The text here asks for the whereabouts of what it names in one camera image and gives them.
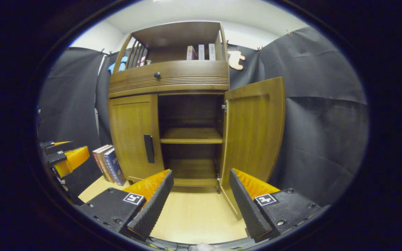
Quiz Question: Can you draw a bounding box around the black backdrop cloth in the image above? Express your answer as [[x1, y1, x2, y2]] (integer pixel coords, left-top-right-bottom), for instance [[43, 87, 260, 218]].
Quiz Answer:
[[37, 27, 369, 206]]

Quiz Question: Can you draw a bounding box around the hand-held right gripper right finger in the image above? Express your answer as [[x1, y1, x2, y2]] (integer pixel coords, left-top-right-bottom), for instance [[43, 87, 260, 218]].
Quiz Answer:
[[229, 168, 330, 243]]

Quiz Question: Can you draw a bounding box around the wooden double-door shoe cabinet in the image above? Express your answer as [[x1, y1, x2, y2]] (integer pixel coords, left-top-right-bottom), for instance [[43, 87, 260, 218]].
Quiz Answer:
[[107, 21, 286, 221]]

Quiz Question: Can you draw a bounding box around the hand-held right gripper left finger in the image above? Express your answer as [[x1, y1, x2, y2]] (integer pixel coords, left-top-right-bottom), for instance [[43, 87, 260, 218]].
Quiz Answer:
[[79, 169, 174, 241]]

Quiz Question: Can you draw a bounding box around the blue book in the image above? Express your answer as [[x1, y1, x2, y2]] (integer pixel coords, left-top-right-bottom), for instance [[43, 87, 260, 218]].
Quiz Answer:
[[103, 148, 126, 186]]

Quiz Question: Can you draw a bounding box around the wooden cabinet drawer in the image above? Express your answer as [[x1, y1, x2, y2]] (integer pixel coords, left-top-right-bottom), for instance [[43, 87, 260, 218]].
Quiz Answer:
[[109, 60, 230, 94]]

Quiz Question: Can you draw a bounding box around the wooden cabinet inner shelf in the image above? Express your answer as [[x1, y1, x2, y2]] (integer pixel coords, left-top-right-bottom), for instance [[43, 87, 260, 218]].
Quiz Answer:
[[160, 127, 223, 144]]

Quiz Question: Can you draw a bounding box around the wooden shoe cabinet door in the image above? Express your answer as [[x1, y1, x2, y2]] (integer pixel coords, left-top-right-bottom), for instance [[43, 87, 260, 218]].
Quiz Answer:
[[219, 77, 286, 221], [108, 94, 165, 182]]

